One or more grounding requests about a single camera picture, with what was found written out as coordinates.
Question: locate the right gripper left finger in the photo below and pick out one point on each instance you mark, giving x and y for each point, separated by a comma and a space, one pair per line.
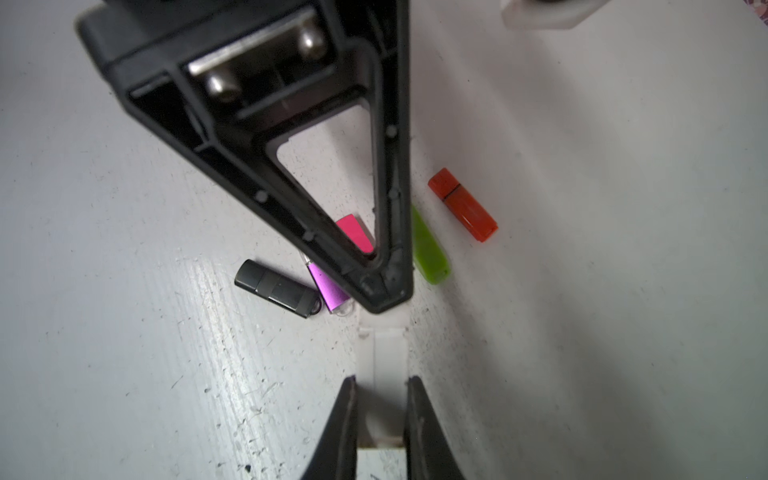
335, 456

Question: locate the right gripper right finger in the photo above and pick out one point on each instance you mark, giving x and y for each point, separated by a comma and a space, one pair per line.
428, 454

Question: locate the red usb drive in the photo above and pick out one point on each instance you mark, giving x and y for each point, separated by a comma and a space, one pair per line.
462, 204

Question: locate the clear white usb drive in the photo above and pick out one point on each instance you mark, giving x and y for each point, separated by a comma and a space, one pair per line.
382, 374

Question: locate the green usb drive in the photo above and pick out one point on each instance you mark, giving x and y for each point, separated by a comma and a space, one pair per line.
428, 255

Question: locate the pink usb drive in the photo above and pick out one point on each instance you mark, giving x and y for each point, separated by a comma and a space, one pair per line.
355, 230

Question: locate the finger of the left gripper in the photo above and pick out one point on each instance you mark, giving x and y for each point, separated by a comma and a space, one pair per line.
227, 83

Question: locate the purple usb drive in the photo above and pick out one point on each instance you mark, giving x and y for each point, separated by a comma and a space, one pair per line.
337, 302

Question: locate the black usb drive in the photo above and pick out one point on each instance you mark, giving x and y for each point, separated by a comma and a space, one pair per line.
276, 288

